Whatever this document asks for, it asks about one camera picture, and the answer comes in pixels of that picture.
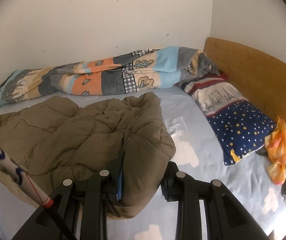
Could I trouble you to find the khaki quilted hooded jacket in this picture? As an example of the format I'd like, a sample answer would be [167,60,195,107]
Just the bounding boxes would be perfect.
[0,92,176,219]

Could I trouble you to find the light blue bed sheet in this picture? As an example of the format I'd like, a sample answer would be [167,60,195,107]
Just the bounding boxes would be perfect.
[0,87,286,239]

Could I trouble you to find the navy star patterned pillow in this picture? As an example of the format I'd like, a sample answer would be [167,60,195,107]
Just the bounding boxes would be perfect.
[178,72,276,166]

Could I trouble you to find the orange yellow cloth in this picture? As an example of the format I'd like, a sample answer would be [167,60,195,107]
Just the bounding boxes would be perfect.
[264,116,286,185]

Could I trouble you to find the white marker pen red tip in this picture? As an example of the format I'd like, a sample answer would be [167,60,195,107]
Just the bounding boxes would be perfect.
[0,148,54,209]

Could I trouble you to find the wooden headboard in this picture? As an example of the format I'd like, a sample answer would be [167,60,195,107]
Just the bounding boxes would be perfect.
[204,37,286,122]

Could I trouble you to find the patchwork patterned blanket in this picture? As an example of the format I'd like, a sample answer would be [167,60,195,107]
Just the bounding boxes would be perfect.
[0,46,219,107]

